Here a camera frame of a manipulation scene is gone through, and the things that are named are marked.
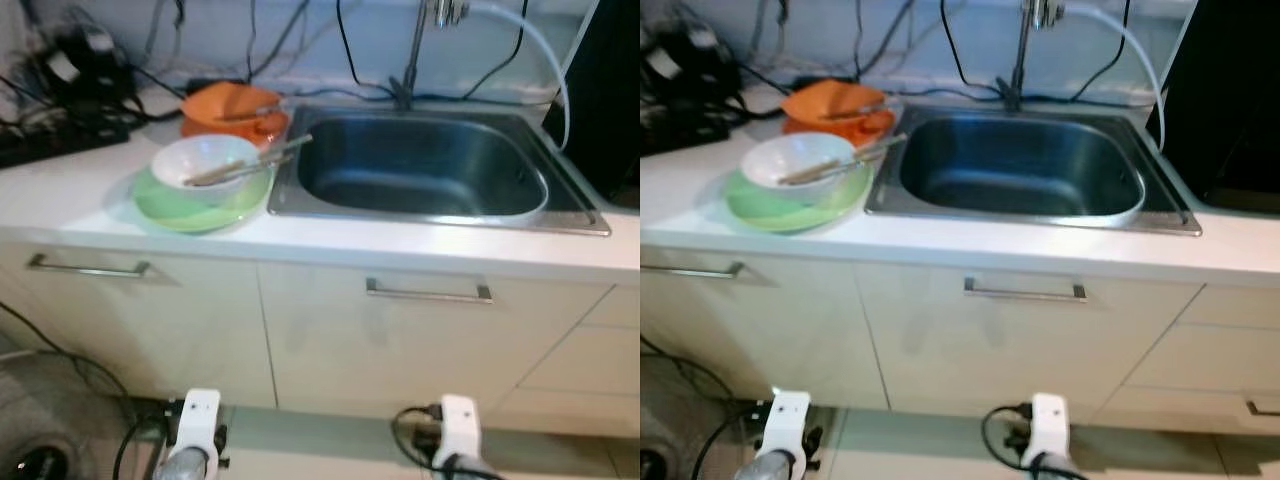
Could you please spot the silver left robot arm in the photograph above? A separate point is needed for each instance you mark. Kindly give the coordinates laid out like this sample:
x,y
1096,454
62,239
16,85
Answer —
x,y
185,466
768,467

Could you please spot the green plate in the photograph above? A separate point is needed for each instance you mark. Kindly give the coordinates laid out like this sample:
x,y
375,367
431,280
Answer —
x,y
780,216
190,216

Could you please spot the white bowl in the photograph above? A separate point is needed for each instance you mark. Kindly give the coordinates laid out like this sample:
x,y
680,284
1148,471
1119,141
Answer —
x,y
790,155
200,155

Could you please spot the stainless steel sink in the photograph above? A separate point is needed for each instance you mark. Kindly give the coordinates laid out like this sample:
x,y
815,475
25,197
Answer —
x,y
420,170
1020,170

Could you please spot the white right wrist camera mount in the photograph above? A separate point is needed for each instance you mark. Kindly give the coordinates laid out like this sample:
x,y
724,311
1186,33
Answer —
x,y
1050,425
459,428

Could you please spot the chrome kitchen faucet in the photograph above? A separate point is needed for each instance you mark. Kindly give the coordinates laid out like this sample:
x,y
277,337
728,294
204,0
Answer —
x,y
1021,50
415,50

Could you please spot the orange plate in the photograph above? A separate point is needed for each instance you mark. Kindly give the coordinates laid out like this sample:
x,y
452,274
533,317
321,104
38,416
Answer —
x,y
878,128
272,131

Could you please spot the orange bowl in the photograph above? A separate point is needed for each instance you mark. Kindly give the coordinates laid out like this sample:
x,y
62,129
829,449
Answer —
x,y
820,100
215,103

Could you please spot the wooden chopstick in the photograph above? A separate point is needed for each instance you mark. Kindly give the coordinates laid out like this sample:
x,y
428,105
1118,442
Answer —
x,y
250,160
850,167
250,170
850,158

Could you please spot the grey floor fan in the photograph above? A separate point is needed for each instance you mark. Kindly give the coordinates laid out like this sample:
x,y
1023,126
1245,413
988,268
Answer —
x,y
670,425
50,420

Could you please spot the black power strip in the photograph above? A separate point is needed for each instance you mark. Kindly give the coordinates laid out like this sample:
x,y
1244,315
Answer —
x,y
680,136
50,143

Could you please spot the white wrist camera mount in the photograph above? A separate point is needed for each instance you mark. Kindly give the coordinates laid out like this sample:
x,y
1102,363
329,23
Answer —
x,y
459,428
1050,425
787,422
197,420

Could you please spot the black power adapter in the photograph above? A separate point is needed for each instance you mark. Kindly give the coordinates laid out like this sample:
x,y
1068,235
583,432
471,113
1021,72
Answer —
x,y
690,65
85,65

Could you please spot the black tall appliance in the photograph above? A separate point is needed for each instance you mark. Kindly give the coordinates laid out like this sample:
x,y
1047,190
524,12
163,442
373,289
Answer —
x,y
1230,100
605,90

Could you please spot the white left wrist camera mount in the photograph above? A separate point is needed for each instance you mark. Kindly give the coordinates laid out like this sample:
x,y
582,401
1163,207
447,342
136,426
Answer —
x,y
787,422
197,420

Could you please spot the brown wooden utensil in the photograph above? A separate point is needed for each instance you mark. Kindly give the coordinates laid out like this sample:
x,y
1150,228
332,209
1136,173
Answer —
x,y
855,110
250,114

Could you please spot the cream cabinet door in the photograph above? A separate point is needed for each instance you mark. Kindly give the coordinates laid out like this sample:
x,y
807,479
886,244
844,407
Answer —
x,y
150,330
780,340
1000,350
400,350

